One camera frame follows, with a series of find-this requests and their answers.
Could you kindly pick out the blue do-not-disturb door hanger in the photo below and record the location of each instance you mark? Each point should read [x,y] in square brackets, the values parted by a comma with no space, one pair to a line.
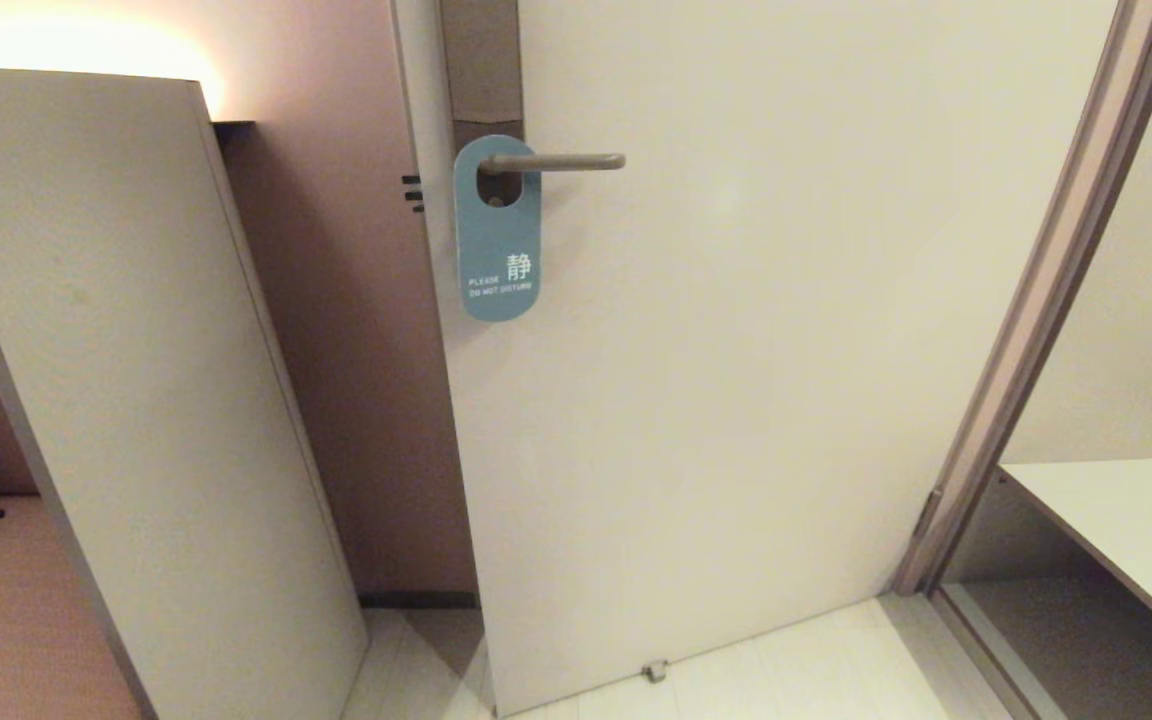
[496,240]

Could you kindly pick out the white door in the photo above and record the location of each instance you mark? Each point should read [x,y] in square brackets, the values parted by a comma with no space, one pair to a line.
[736,400]

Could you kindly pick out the metal lock plate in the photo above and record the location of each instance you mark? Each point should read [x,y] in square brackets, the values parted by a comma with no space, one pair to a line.
[481,60]

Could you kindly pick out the dark skirting board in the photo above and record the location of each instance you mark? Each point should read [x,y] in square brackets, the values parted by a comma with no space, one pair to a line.
[416,600]

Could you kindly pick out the small grey floor doorstop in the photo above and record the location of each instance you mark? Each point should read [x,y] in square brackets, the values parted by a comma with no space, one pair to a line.
[654,671]

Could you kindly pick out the beige upright panel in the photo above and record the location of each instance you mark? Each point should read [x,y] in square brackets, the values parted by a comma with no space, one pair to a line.
[136,350]

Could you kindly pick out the white shelf board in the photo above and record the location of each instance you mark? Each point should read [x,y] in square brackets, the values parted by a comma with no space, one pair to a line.
[1136,520]

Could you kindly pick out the beige door frame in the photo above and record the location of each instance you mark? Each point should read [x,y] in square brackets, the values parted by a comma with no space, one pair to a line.
[1036,300]

